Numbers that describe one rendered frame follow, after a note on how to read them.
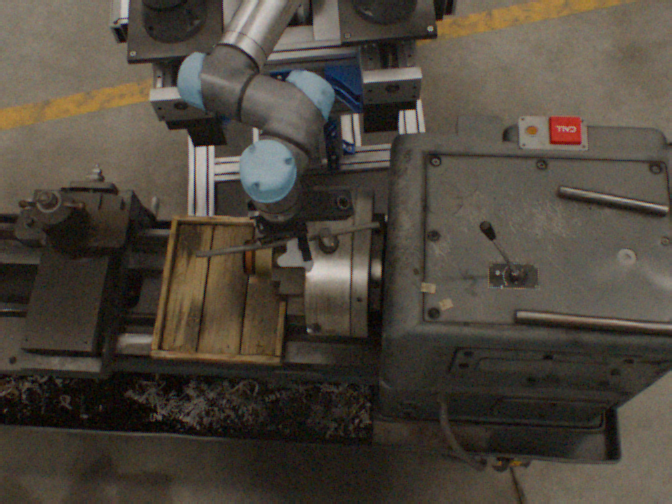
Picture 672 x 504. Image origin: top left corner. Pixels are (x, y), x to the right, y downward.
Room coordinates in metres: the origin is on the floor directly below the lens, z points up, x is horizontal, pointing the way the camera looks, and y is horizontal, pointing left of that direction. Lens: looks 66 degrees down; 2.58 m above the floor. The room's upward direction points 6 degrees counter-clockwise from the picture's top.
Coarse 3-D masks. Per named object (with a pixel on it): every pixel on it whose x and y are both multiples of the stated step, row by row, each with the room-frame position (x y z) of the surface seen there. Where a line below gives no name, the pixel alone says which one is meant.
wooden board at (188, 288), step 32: (192, 224) 0.86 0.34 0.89; (224, 224) 0.85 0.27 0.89; (256, 224) 0.84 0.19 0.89; (192, 256) 0.77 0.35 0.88; (224, 256) 0.76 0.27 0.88; (192, 288) 0.69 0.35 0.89; (224, 288) 0.68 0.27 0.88; (256, 288) 0.67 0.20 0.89; (160, 320) 0.61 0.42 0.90; (192, 320) 0.61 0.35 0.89; (224, 320) 0.60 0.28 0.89; (256, 320) 0.59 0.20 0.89; (160, 352) 0.53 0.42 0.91; (192, 352) 0.53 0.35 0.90; (224, 352) 0.52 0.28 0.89; (256, 352) 0.52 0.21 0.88
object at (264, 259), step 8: (248, 240) 0.70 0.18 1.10; (264, 240) 0.69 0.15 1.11; (272, 248) 0.66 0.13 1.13; (248, 256) 0.65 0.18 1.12; (256, 256) 0.65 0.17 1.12; (264, 256) 0.65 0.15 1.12; (272, 256) 0.65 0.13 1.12; (248, 264) 0.64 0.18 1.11; (256, 264) 0.64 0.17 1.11; (264, 264) 0.63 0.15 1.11; (272, 264) 0.63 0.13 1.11; (248, 272) 0.63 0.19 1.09; (256, 272) 0.62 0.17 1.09; (264, 272) 0.62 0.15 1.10
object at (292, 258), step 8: (296, 240) 0.53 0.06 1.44; (288, 248) 0.52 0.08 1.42; (296, 248) 0.52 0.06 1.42; (280, 256) 0.52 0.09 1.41; (288, 256) 0.52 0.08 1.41; (296, 256) 0.52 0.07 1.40; (312, 256) 0.52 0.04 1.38; (280, 264) 0.51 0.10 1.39; (288, 264) 0.51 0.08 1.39; (296, 264) 0.51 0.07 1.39; (304, 264) 0.50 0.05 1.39; (312, 264) 0.51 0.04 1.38
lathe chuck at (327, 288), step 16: (352, 192) 0.73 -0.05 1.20; (320, 224) 0.65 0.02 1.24; (336, 224) 0.65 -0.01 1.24; (352, 224) 0.64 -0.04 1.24; (320, 240) 0.62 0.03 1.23; (352, 240) 0.61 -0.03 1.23; (320, 256) 0.59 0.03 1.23; (336, 256) 0.58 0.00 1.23; (304, 272) 0.56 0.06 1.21; (320, 272) 0.56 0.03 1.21; (336, 272) 0.56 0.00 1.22; (304, 288) 0.54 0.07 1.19; (320, 288) 0.53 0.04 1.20; (336, 288) 0.53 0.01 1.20; (304, 304) 0.52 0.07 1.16; (320, 304) 0.51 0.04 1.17; (336, 304) 0.51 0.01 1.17; (320, 320) 0.49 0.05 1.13; (336, 320) 0.49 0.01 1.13
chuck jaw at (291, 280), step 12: (276, 276) 0.61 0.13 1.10; (288, 276) 0.60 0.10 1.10; (300, 276) 0.60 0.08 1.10; (288, 288) 0.58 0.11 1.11; (300, 288) 0.57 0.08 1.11; (288, 300) 0.55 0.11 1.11; (300, 300) 0.55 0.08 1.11; (288, 312) 0.52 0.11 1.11; (300, 312) 0.52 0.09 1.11; (312, 324) 0.50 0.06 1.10
